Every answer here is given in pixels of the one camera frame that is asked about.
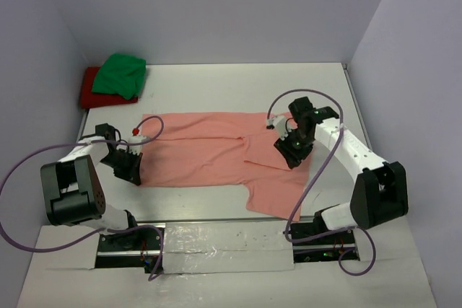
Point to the green folded t-shirt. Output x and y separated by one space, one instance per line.
122 75

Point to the salmon pink t-shirt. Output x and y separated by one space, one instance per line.
217 148

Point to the red folded t-shirt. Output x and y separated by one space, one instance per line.
88 99

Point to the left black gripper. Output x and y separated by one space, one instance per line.
133 174

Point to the silver tape patch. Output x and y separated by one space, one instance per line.
226 247

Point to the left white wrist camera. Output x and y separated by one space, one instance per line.
135 142

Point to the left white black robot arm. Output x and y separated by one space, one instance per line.
72 191

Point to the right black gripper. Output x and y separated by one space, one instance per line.
292 157

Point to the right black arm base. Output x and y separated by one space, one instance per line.
323 249

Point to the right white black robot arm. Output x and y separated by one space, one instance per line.
380 187

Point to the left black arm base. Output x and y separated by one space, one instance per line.
139 249

